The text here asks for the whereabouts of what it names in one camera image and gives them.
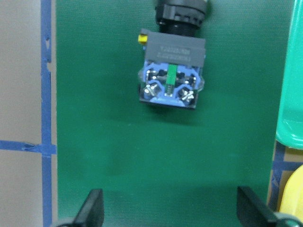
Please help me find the green conveyor belt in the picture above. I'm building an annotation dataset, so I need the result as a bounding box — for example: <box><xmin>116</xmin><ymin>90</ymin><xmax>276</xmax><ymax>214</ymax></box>
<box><xmin>56</xmin><ymin>0</ymin><xmax>294</xmax><ymax>227</ymax></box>

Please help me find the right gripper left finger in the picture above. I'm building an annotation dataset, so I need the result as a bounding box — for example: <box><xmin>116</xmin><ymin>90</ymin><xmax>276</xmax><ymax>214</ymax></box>
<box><xmin>56</xmin><ymin>189</ymin><xmax>104</xmax><ymax>227</ymax></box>

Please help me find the green plastic tray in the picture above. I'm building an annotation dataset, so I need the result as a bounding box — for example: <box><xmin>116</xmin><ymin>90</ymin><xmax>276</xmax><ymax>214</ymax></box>
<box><xmin>276</xmin><ymin>0</ymin><xmax>303</xmax><ymax>150</ymax></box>

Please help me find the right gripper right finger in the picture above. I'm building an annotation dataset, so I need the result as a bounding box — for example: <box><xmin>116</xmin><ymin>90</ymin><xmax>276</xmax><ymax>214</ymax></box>
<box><xmin>236</xmin><ymin>186</ymin><xmax>303</xmax><ymax>227</ymax></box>

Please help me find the yellow plastic tray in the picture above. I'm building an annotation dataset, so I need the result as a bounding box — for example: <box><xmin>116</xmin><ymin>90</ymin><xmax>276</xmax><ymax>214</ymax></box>
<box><xmin>279</xmin><ymin>166</ymin><xmax>303</xmax><ymax>222</ymax></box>

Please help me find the yellow push button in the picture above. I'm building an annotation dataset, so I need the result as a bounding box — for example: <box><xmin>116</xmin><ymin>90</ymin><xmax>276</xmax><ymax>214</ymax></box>
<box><xmin>138</xmin><ymin>0</ymin><xmax>207</xmax><ymax>109</ymax></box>

